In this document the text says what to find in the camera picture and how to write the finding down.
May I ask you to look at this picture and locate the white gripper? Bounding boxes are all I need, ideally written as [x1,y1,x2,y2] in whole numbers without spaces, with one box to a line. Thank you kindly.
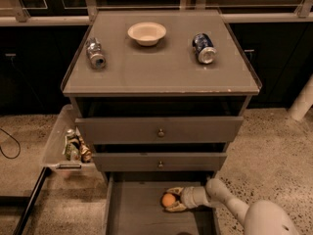
[165,186,210,212]

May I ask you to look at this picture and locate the orange fruit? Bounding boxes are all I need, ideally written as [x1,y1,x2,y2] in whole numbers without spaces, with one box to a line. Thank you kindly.
[161,193,176,208]

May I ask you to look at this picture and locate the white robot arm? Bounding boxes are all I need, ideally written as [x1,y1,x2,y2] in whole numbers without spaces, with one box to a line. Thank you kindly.
[164,178,299,235]

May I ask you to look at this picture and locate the grey bottom drawer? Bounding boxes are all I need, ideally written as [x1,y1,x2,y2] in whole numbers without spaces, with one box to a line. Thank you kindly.
[104,171,220,235]

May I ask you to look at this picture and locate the grey drawer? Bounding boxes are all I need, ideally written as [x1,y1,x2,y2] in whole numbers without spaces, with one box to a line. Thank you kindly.
[75,117,244,144]
[104,171,220,235]
[93,153,227,171]

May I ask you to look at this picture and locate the grey middle drawer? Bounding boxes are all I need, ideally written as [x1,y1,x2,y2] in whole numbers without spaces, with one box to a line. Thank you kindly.
[93,153,227,171]

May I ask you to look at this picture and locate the grey top drawer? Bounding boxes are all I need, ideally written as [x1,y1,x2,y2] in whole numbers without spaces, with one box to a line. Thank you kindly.
[75,117,244,144]

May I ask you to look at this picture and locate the grey drawer cabinet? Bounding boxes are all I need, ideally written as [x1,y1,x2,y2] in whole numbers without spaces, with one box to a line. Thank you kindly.
[60,9,263,235]

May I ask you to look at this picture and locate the brown snack bag in bin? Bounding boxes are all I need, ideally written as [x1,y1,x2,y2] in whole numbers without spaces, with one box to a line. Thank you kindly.
[78,136,92,163]

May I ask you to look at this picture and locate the green crushed can in bin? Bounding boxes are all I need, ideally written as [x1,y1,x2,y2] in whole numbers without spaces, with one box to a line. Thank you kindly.
[64,129,80,161]

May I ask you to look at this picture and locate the clear plastic bin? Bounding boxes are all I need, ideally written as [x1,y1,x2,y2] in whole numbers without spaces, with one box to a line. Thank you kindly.
[42,105,95,172]

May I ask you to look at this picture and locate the blue soda can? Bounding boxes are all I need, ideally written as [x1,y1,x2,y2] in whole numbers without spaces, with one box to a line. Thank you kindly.
[192,33,217,65]

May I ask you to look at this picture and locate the silver crushed can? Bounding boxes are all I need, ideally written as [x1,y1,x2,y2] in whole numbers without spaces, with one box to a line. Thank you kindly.
[85,37,106,70]

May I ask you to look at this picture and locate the white paper bowl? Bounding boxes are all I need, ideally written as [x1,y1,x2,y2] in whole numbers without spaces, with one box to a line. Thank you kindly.
[127,23,166,47]

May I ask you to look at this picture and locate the black floor rail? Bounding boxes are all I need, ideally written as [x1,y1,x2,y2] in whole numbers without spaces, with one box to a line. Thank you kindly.
[0,167,52,235]

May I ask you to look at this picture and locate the white post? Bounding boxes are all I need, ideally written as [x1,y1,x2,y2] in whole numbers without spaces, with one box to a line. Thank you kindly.
[288,74,313,121]

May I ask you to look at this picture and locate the black floor cable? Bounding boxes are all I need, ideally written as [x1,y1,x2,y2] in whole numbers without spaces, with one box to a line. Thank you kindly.
[0,127,22,160]

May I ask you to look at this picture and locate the metal railing frame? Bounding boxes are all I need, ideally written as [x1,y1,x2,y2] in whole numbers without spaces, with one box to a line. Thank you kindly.
[0,0,313,25]

